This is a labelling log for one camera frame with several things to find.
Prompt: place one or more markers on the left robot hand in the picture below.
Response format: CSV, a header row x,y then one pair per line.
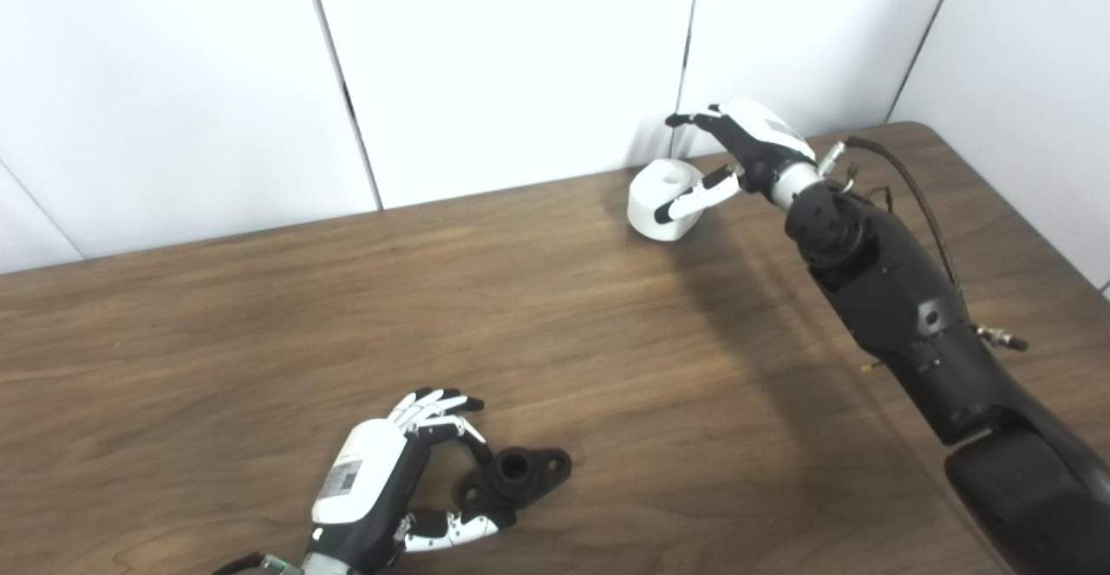
x,y
364,471

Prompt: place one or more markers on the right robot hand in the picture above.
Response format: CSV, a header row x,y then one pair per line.
x,y
763,146

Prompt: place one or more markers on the round white cylindrical piece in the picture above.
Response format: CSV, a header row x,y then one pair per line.
x,y
650,198

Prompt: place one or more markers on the black flanged holder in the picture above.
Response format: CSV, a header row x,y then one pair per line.
x,y
529,475

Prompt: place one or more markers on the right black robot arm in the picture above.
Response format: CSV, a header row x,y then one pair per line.
x,y
902,297

